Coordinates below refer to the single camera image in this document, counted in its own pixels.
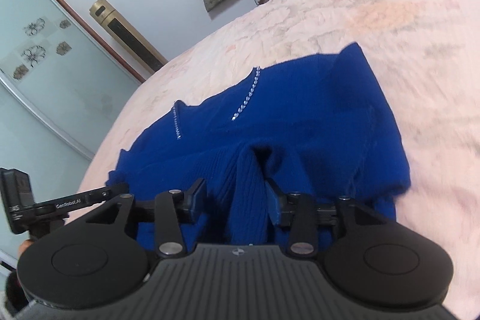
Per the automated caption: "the blue beaded knit sweater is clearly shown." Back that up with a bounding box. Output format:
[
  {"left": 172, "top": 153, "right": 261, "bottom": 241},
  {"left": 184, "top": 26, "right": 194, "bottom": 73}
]
[{"left": 107, "top": 43, "right": 411, "bottom": 248}]

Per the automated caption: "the gold tower fan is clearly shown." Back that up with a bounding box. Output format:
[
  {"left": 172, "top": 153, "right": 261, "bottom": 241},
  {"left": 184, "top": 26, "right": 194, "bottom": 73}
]
[{"left": 89, "top": 0, "right": 168, "bottom": 75}]

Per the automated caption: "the person's left hand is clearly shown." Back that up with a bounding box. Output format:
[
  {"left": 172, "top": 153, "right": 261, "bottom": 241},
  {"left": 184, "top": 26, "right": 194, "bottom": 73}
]
[{"left": 18, "top": 240, "right": 34, "bottom": 257}]

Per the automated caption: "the pink floral bed sheet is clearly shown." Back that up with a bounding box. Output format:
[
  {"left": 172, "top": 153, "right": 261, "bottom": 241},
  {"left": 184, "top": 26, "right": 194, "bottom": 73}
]
[{"left": 80, "top": 0, "right": 479, "bottom": 319}]

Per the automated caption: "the frosted glass wardrobe door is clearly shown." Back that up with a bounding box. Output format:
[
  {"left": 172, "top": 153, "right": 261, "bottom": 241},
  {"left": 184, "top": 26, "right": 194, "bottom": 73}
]
[{"left": 1, "top": 0, "right": 139, "bottom": 202}]

